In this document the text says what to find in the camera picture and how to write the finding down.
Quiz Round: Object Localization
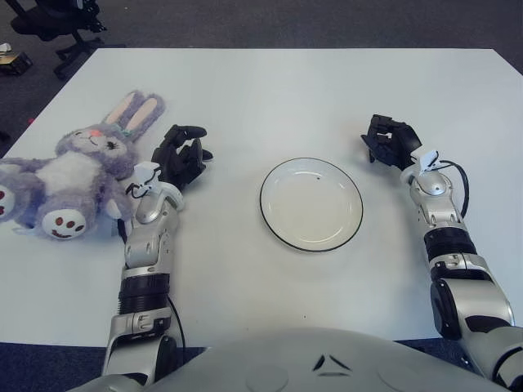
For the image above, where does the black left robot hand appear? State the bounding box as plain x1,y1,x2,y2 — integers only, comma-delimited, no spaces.
150,123,214,191

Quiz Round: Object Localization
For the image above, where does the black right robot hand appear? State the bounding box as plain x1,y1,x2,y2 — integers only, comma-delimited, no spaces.
360,114,422,172

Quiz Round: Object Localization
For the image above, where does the purple plush bunny doll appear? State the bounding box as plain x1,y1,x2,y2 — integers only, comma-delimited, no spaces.
0,89,168,243

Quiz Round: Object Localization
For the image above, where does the white plate with black rim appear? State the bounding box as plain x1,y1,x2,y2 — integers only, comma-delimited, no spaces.
259,157,364,253

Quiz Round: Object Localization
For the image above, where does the small cardboard box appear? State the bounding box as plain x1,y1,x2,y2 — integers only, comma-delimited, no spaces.
0,42,34,77

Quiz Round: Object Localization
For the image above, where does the black office chair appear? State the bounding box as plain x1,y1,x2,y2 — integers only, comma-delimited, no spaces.
10,0,126,81

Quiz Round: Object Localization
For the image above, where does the grey robot torso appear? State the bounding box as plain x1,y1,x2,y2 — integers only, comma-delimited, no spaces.
73,326,512,392

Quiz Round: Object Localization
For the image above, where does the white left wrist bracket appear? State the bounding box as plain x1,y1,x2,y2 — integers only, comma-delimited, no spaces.
131,162,185,212

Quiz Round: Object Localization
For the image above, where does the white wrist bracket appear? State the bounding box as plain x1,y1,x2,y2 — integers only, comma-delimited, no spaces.
410,149,440,176
131,162,185,212

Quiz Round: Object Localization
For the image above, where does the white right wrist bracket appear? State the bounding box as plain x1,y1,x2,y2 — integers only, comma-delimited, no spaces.
410,149,440,176

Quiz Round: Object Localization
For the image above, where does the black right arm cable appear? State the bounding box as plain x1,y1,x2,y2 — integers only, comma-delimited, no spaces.
439,160,469,217

